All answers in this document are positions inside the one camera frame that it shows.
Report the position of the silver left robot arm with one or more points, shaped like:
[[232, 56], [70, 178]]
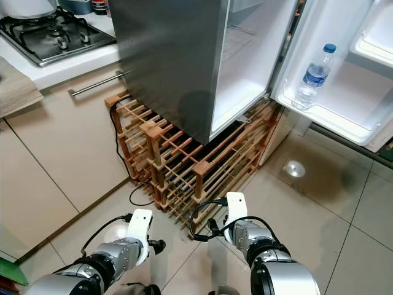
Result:
[[73, 283]]

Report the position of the green flat board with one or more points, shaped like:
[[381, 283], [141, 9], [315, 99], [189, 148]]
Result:
[[12, 271]]

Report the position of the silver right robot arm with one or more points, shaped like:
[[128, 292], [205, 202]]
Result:
[[285, 279]]

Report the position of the cream kitchen cabinet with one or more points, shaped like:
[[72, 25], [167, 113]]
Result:
[[61, 166]]

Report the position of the beige wooden board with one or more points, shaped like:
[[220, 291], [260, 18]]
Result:
[[15, 89]]

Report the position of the dark green liqueur bottle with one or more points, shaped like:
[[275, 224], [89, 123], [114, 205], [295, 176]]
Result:
[[98, 6]]

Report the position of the steel gas stove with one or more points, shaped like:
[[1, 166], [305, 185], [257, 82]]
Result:
[[55, 37]]

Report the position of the fridge door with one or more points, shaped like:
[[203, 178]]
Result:
[[356, 98]]

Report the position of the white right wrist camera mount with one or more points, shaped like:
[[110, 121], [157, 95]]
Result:
[[236, 208]]

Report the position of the grey blue bowl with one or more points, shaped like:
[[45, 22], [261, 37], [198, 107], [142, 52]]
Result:
[[77, 6]]

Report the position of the clear blue-cap water bottle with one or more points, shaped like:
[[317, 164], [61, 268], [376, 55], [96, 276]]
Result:
[[314, 75]]

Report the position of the wooden wine rack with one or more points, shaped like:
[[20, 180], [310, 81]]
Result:
[[166, 166]]

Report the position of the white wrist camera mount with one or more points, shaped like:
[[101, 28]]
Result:
[[140, 226], [236, 208]]

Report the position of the white kettle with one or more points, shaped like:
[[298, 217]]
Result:
[[31, 7]]

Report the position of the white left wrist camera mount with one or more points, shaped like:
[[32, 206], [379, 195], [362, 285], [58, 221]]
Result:
[[140, 226]]

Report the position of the silver steel fridge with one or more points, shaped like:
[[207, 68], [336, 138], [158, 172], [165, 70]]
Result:
[[159, 61]]

